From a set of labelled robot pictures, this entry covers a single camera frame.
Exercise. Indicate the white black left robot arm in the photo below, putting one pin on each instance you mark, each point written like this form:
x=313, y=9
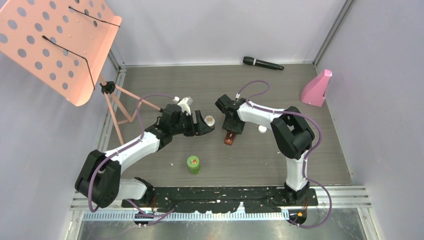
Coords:
x=100, y=179

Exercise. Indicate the pink wedge object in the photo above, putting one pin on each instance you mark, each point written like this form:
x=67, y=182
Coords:
x=314, y=93

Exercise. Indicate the white bottle cap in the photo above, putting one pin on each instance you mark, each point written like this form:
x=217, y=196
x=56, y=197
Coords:
x=262, y=129

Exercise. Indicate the black microphone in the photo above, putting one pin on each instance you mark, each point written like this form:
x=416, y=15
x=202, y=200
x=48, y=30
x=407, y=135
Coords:
x=251, y=61

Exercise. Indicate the pink music stand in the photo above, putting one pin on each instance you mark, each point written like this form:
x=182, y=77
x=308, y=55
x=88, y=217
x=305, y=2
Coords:
x=64, y=44

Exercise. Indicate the white capped pill bottle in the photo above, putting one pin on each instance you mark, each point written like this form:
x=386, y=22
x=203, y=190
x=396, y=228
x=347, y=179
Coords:
x=210, y=121

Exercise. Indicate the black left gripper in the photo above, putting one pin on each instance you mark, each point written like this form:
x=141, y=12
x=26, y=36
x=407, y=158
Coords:
x=199, y=128

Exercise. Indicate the green black pill bottle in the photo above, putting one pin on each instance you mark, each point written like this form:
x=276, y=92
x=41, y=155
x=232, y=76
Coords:
x=194, y=165

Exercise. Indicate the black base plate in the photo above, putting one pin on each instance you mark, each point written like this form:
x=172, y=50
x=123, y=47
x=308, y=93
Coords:
x=221, y=200

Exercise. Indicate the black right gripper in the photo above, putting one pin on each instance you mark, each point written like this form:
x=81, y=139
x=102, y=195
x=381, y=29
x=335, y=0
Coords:
x=228, y=126

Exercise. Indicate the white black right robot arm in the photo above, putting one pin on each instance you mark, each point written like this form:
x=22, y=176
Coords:
x=292, y=134

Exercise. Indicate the brown translucent pill container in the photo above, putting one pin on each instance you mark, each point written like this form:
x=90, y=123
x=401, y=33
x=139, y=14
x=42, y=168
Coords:
x=230, y=137

